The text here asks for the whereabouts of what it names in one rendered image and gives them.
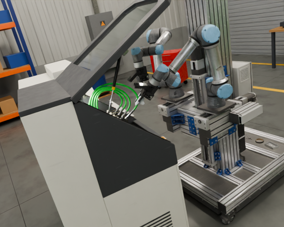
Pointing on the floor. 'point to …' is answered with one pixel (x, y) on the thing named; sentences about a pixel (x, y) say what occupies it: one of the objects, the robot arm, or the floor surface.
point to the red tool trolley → (168, 56)
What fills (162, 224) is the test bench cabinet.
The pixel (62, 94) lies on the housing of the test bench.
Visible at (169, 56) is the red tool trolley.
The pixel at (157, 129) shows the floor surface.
